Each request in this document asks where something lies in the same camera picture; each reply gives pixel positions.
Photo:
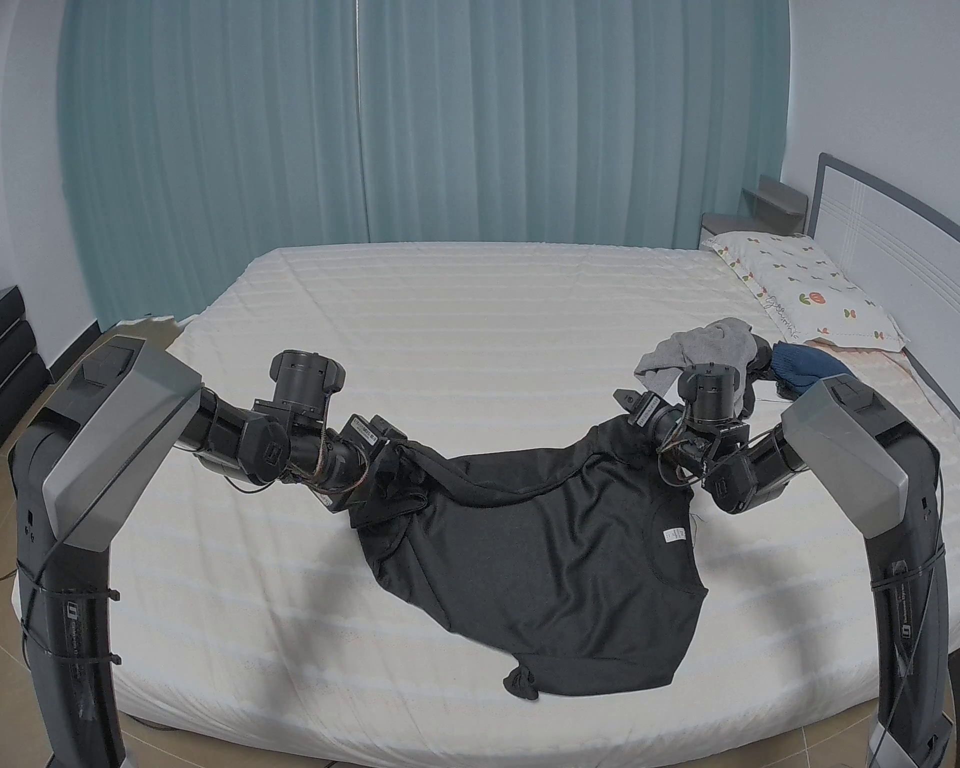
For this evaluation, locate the white printed pillow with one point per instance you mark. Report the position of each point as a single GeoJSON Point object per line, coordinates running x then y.
{"type": "Point", "coordinates": [810, 289]}

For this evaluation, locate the grey bedside table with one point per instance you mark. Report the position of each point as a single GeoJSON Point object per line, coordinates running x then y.
{"type": "Point", "coordinates": [765, 210]}

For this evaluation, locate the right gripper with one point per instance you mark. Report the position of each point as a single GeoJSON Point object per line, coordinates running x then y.
{"type": "Point", "coordinates": [656, 416]}

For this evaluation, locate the blue-green curtain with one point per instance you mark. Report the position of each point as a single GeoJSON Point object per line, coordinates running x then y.
{"type": "Point", "coordinates": [217, 150]}
{"type": "Point", "coordinates": [570, 120]}

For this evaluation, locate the pile of clothes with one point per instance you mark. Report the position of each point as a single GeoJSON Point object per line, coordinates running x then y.
{"type": "Point", "coordinates": [720, 341]}

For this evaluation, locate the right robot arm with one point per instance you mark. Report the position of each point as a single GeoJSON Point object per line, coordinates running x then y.
{"type": "Point", "coordinates": [855, 450]}

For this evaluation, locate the black T-shirt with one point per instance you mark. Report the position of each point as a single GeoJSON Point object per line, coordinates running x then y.
{"type": "Point", "coordinates": [555, 555]}

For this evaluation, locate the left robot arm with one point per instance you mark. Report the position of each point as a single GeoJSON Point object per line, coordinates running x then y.
{"type": "Point", "coordinates": [112, 435]}

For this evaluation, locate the bed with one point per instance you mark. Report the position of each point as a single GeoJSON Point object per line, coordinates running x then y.
{"type": "Point", "coordinates": [465, 330]}

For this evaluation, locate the black chest of drawers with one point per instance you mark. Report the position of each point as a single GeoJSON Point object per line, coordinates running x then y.
{"type": "Point", "coordinates": [19, 352]}

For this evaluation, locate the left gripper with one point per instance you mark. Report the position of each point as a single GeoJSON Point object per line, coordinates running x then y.
{"type": "Point", "coordinates": [367, 480]}

